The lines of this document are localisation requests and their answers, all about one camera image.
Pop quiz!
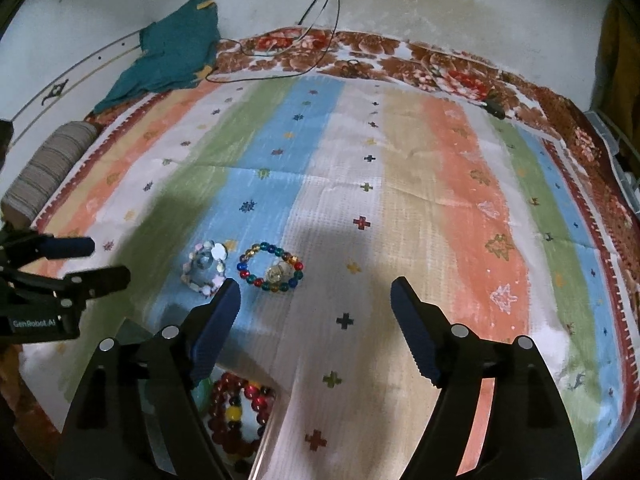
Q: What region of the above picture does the red bead bracelet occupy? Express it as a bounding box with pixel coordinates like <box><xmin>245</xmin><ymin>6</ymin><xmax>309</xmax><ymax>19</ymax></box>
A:
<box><xmin>207</xmin><ymin>372</ymin><xmax>277</xmax><ymax>476</ymax></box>

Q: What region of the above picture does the wooden jewelry box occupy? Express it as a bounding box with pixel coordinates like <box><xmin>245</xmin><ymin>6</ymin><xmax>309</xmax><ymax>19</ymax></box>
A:
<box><xmin>117</xmin><ymin>316</ymin><xmax>294</xmax><ymax>480</ymax></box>

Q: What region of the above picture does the grey striped bolster pillow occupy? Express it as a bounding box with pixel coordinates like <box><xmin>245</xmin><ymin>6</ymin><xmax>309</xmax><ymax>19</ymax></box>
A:
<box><xmin>1</xmin><ymin>122</ymin><xmax>102</xmax><ymax>230</ymax></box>

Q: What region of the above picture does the teal cloth garment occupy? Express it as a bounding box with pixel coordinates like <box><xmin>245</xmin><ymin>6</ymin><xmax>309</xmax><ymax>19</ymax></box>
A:
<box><xmin>93</xmin><ymin>0</ymin><xmax>220</xmax><ymax>114</ymax></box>

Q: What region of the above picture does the striped colourful bedspread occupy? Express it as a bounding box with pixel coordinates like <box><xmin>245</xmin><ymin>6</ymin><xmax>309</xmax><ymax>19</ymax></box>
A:
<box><xmin>22</xmin><ymin>76</ymin><xmax>639</xmax><ymax>479</ymax></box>

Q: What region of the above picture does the black charger plug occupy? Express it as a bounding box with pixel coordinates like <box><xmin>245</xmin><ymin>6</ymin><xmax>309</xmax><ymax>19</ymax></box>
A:
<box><xmin>483</xmin><ymin>98</ymin><xmax>506</xmax><ymax>120</ymax></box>

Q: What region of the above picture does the pastel shell charm bracelet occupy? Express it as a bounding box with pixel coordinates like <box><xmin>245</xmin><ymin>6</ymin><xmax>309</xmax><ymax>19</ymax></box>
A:
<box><xmin>179</xmin><ymin>239</ymin><xmax>229</xmax><ymax>298</ymax></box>

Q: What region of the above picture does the multicolour bead bracelet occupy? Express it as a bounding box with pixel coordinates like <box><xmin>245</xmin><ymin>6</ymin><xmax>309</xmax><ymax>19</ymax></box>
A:
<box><xmin>235</xmin><ymin>240</ymin><xmax>305</xmax><ymax>295</ymax></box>

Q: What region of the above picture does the black charging cable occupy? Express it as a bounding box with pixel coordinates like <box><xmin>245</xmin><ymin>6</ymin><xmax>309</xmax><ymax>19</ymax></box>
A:
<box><xmin>204</xmin><ymin>0</ymin><xmax>343</xmax><ymax>85</ymax></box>

